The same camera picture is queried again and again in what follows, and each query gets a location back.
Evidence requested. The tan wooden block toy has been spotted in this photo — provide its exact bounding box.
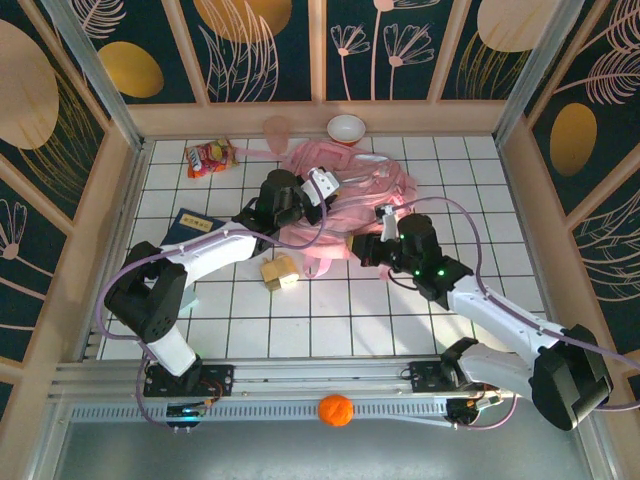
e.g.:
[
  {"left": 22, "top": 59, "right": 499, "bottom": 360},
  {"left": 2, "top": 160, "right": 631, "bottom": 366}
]
[{"left": 259, "top": 254, "right": 300, "bottom": 294}]

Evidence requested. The pink backpack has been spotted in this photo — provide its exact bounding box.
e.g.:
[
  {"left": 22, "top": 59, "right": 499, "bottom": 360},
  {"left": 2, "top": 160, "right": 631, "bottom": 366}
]
[{"left": 233, "top": 139, "right": 420, "bottom": 284}]

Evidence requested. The dark blue book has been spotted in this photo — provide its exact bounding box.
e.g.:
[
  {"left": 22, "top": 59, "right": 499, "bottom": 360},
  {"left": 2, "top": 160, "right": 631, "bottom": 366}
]
[{"left": 158, "top": 207, "right": 226, "bottom": 249}]

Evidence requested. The pink plastic cup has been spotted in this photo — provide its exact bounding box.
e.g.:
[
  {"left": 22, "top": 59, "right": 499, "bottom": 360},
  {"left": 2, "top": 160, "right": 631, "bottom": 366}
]
[{"left": 263, "top": 115, "right": 290, "bottom": 154}]

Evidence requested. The orange snack bag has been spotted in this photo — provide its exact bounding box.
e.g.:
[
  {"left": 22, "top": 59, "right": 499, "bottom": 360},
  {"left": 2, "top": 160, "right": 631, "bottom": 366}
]
[{"left": 183, "top": 139, "right": 240, "bottom": 180}]

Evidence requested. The white orange bowl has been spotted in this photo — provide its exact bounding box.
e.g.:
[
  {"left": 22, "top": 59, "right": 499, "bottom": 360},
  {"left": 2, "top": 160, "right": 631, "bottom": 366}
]
[{"left": 327, "top": 113, "right": 365, "bottom": 147}]

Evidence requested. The right small control board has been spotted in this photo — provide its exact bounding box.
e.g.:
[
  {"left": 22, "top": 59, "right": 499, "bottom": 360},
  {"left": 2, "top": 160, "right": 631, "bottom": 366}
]
[{"left": 446, "top": 397, "right": 501, "bottom": 426}]

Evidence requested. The small control board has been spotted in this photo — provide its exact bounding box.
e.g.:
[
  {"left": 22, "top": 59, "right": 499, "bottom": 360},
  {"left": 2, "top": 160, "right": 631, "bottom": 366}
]
[
  {"left": 446, "top": 397, "right": 501, "bottom": 426},
  {"left": 165, "top": 403, "right": 206, "bottom": 429}
]

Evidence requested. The orange ball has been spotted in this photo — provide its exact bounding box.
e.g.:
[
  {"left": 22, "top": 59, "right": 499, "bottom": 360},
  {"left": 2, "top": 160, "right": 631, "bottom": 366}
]
[{"left": 317, "top": 393, "right": 355, "bottom": 429}]

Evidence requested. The left small control board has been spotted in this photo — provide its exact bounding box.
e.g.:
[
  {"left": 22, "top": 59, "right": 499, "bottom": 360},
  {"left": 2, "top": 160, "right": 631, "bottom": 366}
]
[{"left": 165, "top": 403, "right": 206, "bottom": 429}]

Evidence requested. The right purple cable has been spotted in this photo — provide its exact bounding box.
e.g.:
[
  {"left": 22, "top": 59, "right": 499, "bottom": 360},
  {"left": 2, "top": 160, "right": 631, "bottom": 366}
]
[{"left": 389, "top": 197, "right": 640, "bottom": 431}]

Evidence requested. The purple cable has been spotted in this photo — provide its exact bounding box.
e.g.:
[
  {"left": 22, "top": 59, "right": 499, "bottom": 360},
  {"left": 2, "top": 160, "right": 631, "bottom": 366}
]
[
  {"left": 389, "top": 197, "right": 640, "bottom": 431},
  {"left": 102, "top": 197, "right": 331, "bottom": 431}
]

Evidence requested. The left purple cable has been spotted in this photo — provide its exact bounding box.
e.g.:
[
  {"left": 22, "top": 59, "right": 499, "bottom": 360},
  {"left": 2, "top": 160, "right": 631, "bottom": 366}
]
[{"left": 102, "top": 197, "right": 331, "bottom": 431}]

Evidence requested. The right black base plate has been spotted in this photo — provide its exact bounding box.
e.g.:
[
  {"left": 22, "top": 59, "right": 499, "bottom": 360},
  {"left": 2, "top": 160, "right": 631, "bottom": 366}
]
[{"left": 409, "top": 359, "right": 501, "bottom": 396}]

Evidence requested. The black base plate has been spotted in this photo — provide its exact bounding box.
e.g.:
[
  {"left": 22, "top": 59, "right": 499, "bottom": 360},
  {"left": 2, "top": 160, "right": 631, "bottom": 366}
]
[
  {"left": 409, "top": 359, "right": 501, "bottom": 396},
  {"left": 143, "top": 364, "right": 235, "bottom": 399}
]

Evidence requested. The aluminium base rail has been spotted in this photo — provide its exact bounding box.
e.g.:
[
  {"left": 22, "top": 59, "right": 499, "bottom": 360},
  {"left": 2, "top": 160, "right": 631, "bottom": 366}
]
[{"left": 47, "top": 355, "right": 586, "bottom": 401}]

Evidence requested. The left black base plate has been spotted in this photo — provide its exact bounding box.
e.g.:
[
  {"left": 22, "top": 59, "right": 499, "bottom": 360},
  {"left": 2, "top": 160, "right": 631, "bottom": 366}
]
[{"left": 143, "top": 364, "right": 235, "bottom": 399}]

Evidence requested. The aluminium corner post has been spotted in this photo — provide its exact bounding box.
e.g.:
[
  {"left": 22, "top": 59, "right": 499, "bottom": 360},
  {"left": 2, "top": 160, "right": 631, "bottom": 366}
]
[
  {"left": 42, "top": 0, "right": 147, "bottom": 151},
  {"left": 492, "top": 0, "right": 586, "bottom": 144}
]

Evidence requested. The slotted grey cable duct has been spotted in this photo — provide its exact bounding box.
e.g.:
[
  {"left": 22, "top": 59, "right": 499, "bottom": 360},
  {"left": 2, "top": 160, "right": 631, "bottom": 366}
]
[{"left": 67, "top": 398, "right": 454, "bottom": 426}]

